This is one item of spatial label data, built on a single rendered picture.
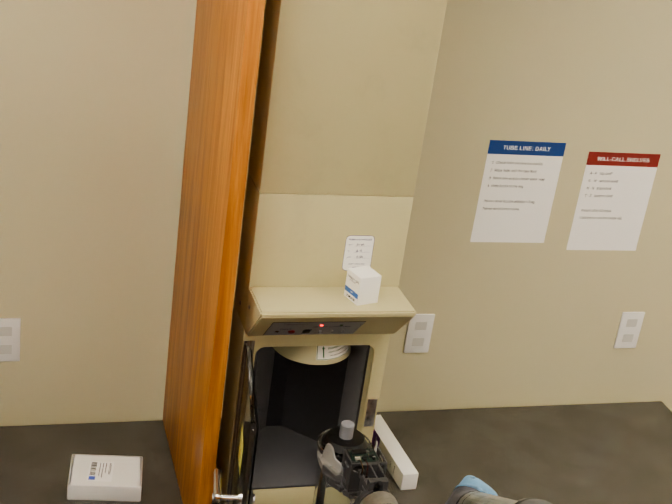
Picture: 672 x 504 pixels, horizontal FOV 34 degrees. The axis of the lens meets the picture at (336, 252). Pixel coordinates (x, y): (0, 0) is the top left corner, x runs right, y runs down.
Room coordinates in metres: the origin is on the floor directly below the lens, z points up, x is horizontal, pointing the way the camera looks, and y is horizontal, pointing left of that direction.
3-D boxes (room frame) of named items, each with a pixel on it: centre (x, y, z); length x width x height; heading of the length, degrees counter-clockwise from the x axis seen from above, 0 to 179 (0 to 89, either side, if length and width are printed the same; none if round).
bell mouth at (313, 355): (2.15, 0.03, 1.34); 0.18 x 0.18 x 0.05
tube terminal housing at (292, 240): (2.17, 0.05, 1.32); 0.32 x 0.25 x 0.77; 109
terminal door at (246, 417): (1.83, 0.13, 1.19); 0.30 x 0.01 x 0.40; 9
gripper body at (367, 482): (1.73, -0.12, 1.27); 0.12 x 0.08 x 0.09; 19
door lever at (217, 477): (1.75, 0.14, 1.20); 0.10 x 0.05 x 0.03; 9
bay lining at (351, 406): (2.16, 0.05, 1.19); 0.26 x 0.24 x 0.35; 109
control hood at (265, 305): (1.99, -0.01, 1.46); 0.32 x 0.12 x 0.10; 109
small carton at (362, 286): (2.01, -0.06, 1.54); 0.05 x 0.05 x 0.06; 35
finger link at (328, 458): (1.81, -0.04, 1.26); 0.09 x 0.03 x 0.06; 43
